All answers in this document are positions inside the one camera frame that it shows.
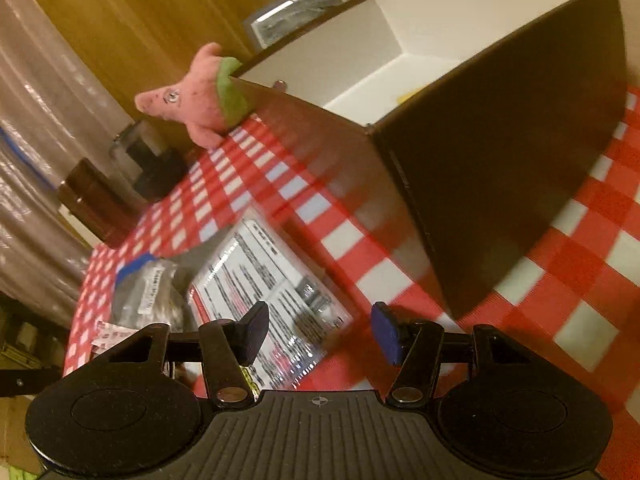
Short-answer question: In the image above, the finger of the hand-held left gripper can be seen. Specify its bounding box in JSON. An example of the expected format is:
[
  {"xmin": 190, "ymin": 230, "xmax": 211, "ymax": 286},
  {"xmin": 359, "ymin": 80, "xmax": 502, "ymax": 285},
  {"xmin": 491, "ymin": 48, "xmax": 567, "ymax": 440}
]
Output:
[{"xmin": 0, "ymin": 367, "xmax": 63, "ymax": 397}]

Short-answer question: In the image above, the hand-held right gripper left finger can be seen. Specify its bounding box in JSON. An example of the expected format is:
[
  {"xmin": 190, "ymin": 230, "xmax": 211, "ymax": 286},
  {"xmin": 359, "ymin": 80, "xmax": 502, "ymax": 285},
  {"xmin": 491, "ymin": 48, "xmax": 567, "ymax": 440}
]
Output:
[{"xmin": 90, "ymin": 301, "xmax": 271, "ymax": 407}]

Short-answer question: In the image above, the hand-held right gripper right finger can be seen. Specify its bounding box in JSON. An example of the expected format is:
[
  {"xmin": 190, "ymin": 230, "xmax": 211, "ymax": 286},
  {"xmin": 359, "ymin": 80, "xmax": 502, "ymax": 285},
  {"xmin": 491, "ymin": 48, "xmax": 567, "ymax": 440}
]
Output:
[{"xmin": 371, "ymin": 301, "xmax": 551, "ymax": 405}]

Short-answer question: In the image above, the dark brown box white inside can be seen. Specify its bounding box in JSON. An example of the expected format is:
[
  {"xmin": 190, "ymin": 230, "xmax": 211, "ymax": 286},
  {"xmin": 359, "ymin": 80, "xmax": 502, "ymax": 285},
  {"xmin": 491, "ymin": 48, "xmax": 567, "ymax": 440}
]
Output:
[{"xmin": 232, "ymin": 0, "xmax": 628, "ymax": 321}]

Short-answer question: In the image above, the laminated printed sheet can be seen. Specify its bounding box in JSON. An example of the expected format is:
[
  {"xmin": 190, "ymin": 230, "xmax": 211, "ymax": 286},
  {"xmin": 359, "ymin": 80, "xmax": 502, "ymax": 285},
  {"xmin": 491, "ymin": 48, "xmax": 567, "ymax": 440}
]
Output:
[{"xmin": 189, "ymin": 215, "xmax": 356, "ymax": 391}]

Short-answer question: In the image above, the white red printed paper slip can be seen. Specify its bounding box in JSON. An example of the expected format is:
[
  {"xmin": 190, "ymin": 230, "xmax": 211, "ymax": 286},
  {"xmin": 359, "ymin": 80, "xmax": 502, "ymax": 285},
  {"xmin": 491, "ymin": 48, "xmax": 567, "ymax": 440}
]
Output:
[{"xmin": 92, "ymin": 320, "xmax": 133, "ymax": 356}]

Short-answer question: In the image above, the clear plastic bag blue tape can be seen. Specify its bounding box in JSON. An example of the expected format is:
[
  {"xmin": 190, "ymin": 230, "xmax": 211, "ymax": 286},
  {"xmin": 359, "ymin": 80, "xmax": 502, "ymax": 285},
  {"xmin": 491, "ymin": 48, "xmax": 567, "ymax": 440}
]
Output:
[{"xmin": 111, "ymin": 255, "xmax": 193, "ymax": 333}]

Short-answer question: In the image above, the red white checkered tablecloth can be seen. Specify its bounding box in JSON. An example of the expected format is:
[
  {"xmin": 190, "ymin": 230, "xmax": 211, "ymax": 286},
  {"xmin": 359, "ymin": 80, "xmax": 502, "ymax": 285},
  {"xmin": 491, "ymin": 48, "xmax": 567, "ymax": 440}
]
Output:
[{"xmin": 62, "ymin": 77, "xmax": 640, "ymax": 441}]

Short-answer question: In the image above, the dark glass jar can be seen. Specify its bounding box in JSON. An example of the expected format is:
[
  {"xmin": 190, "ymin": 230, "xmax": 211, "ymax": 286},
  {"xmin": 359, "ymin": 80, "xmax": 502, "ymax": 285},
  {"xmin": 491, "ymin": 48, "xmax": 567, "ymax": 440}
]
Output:
[{"xmin": 111, "ymin": 120, "xmax": 188, "ymax": 203}]

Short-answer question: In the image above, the pink starfish plush toy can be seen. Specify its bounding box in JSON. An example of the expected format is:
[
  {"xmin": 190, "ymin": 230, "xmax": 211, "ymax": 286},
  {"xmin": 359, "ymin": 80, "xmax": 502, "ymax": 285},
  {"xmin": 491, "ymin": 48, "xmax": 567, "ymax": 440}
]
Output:
[{"xmin": 134, "ymin": 42, "xmax": 253, "ymax": 150}]

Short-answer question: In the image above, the clear plastic sheet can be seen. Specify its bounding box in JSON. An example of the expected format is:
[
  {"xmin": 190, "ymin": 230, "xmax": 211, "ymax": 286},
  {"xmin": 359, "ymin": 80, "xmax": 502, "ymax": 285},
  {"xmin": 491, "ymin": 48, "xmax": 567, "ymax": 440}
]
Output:
[{"xmin": 0, "ymin": 0, "xmax": 136, "ymax": 331}]

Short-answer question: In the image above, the wooden board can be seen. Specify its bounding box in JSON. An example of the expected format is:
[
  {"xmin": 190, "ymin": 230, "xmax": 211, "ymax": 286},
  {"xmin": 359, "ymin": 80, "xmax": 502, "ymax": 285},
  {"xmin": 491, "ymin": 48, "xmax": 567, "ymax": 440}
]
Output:
[{"xmin": 20, "ymin": 0, "xmax": 306, "ymax": 126}]

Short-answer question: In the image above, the glass picture frame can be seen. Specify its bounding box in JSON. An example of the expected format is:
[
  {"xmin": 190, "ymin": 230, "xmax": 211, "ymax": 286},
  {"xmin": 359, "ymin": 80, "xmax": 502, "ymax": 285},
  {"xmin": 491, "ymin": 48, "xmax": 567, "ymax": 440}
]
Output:
[{"xmin": 243, "ymin": 0, "xmax": 361, "ymax": 51}]

